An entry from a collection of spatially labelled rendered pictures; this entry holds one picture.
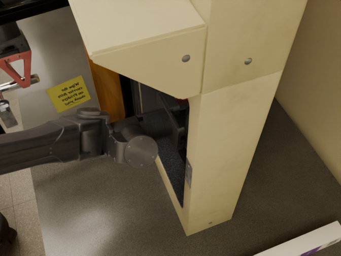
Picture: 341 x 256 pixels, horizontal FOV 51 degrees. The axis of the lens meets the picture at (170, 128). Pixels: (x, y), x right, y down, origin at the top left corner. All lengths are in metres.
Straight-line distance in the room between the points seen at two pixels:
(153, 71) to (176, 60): 0.03
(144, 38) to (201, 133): 0.19
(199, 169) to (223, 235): 0.30
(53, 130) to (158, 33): 0.30
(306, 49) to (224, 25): 0.62
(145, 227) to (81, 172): 0.22
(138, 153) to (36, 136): 0.16
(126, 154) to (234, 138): 0.17
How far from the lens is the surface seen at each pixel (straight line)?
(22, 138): 0.56
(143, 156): 0.58
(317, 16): 0.92
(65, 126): 0.59
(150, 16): 0.36
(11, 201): 2.07
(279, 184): 0.92
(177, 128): 0.63
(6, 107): 0.73
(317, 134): 1.03
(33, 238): 1.94
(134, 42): 0.34
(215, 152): 0.55
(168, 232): 0.83
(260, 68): 0.44
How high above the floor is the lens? 1.72
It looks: 54 degrees down
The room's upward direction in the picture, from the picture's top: straight up
